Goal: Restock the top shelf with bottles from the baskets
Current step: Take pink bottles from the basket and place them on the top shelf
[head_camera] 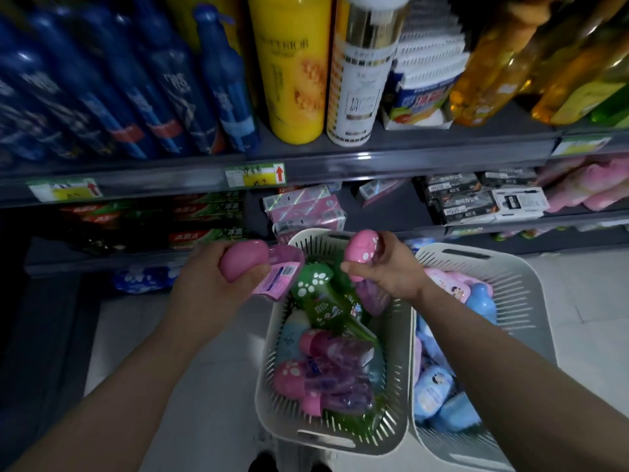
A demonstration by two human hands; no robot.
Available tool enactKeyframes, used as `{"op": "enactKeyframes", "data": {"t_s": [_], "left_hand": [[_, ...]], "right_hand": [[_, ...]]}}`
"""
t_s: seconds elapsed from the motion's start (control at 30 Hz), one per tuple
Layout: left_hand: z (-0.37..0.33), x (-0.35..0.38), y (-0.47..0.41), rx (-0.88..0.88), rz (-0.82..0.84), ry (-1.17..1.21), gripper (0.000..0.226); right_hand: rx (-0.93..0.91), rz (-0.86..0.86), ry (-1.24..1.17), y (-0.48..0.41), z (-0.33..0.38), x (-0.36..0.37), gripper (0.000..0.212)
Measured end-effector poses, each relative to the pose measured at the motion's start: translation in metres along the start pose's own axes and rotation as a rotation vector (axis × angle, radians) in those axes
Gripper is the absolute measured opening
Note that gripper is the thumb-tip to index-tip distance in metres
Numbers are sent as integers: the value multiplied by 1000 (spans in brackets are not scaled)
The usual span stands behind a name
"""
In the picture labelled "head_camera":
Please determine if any person's left hand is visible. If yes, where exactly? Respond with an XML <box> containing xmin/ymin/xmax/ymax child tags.
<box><xmin>167</xmin><ymin>240</ymin><xmax>272</xmax><ymax>341</ymax></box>

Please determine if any person's right hand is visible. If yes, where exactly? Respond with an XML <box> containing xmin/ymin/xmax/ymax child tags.
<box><xmin>340</xmin><ymin>231</ymin><xmax>434</xmax><ymax>304</ymax></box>

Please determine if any pink paw print bottle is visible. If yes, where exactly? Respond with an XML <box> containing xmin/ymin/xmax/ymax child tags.
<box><xmin>343</xmin><ymin>229</ymin><xmax>392</xmax><ymax>318</ymax></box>

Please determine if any pink bottle with pink label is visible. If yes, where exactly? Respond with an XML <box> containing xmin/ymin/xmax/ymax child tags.
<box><xmin>219</xmin><ymin>240</ymin><xmax>306</xmax><ymax>302</ymax></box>

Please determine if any person's left forearm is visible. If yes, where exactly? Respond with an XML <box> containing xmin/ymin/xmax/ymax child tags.
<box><xmin>9</xmin><ymin>309</ymin><xmax>209</xmax><ymax>472</ymax></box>

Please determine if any person's right forearm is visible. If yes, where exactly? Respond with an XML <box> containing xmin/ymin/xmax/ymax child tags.
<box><xmin>412</xmin><ymin>284</ymin><xmax>629</xmax><ymax>472</ymax></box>

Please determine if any green paw print bottle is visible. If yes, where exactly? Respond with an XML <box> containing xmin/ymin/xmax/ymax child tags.
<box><xmin>290</xmin><ymin>262</ymin><xmax>380</xmax><ymax>341</ymax></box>

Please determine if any pale blue bottle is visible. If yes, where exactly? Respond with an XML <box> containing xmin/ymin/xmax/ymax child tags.
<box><xmin>274</xmin><ymin>309</ymin><xmax>312</xmax><ymax>365</ymax></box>

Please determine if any pink shiny box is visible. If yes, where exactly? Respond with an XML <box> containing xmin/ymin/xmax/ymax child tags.
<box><xmin>273</xmin><ymin>209</ymin><xmax>348</xmax><ymax>243</ymax></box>
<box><xmin>357</xmin><ymin>177</ymin><xmax>410</xmax><ymax>207</ymax></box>
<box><xmin>268</xmin><ymin>195</ymin><xmax>342</xmax><ymax>224</ymax></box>
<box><xmin>262</xmin><ymin>184</ymin><xmax>332</xmax><ymax>213</ymax></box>

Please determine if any pink translucent bottle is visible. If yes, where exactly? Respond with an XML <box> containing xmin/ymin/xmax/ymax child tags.
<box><xmin>298</xmin><ymin>329</ymin><xmax>375</xmax><ymax>370</ymax></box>
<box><xmin>273</xmin><ymin>360</ymin><xmax>359</xmax><ymax>402</ymax></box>
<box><xmin>300</xmin><ymin>387</ymin><xmax>375</xmax><ymax>418</ymax></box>

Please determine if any stack of red green boxes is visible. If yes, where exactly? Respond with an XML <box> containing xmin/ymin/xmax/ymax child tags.
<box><xmin>58</xmin><ymin>190</ymin><xmax>247</xmax><ymax>252</ymax></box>

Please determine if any pink cartoon print bottle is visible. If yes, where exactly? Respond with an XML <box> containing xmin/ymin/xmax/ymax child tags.
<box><xmin>425</xmin><ymin>267</ymin><xmax>493</xmax><ymax>304</ymax></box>

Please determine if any light blue bottle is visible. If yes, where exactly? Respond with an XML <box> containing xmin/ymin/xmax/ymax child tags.
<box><xmin>416</xmin><ymin>315</ymin><xmax>450</xmax><ymax>371</ymax></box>
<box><xmin>431</xmin><ymin>392</ymin><xmax>481</xmax><ymax>434</ymax></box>
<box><xmin>414</xmin><ymin>365</ymin><xmax>456</xmax><ymax>421</ymax></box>

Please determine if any yellow shelf price tag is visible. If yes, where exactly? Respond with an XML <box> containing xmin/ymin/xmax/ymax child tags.
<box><xmin>225</xmin><ymin>162</ymin><xmax>287</xmax><ymax>188</ymax></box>
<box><xmin>551</xmin><ymin>136</ymin><xmax>612</xmax><ymax>157</ymax></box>
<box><xmin>28</xmin><ymin>178</ymin><xmax>103</xmax><ymax>203</ymax></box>

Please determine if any blue flower print packet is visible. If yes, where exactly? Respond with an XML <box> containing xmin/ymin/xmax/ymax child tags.
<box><xmin>112</xmin><ymin>264</ymin><xmax>183</xmax><ymax>294</ymax></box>

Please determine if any grey metal shelf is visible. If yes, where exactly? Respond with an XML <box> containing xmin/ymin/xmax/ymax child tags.
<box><xmin>0</xmin><ymin>100</ymin><xmax>629</xmax><ymax>208</ymax></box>

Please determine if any white slotted plastic basket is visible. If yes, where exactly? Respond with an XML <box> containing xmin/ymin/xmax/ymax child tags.
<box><xmin>254</xmin><ymin>228</ymin><xmax>419</xmax><ymax>457</ymax></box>
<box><xmin>409</xmin><ymin>243</ymin><xmax>559</xmax><ymax>472</ymax></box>

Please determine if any blue round cap bottle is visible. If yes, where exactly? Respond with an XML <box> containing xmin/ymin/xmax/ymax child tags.
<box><xmin>465</xmin><ymin>282</ymin><xmax>498</xmax><ymax>326</ymax></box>

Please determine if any stack of black white boxes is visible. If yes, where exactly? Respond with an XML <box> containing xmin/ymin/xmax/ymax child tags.
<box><xmin>424</xmin><ymin>168</ymin><xmax>550</xmax><ymax>226</ymax></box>

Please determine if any grey lower shelf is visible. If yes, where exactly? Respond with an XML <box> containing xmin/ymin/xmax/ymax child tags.
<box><xmin>24</xmin><ymin>210</ymin><xmax>629</xmax><ymax>278</ymax></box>

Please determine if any person's black left shoe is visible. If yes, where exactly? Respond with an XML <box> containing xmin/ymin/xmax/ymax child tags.
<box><xmin>248</xmin><ymin>451</ymin><xmax>279</xmax><ymax>472</ymax></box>

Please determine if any white and gold spray can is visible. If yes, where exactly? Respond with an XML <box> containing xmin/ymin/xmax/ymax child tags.
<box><xmin>326</xmin><ymin>0</ymin><xmax>412</xmax><ymax>147</ymax></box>

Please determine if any stack of white blue boxes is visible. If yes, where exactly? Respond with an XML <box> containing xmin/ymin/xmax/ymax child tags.
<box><xmin>382</xmin><ymin>0</ymin><xmax>471</xmax><ymax>131</ymax></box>

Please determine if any row of blue bottles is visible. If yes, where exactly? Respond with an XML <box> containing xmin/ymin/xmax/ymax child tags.
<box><xmin>0</xmin><ymin>0</ymin><xmax>262</xmax><ymax>168</ymax></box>

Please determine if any orange liquid bottle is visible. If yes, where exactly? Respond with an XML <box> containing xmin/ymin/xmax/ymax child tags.
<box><xmin>449</xmin><ymin>0</ymin><xmax>558</xmax><ymax>128</ymax></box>
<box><xmin>530</xmin><ymin>22</ymin><xmax>629</xmax><ymax>126</ymax></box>

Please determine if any pile of pink packets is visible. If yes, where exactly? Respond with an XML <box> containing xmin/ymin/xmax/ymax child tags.
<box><xmin>535</xmin><ymin>157</ymin><xmax>629</xmax><ymax>213</ymax></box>

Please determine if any green liquid bottle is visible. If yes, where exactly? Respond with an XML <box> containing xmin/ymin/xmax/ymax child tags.
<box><xmin>590</xmin><ymin>83</ymin><xmax>629</xmax><ymax>129</ymax></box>

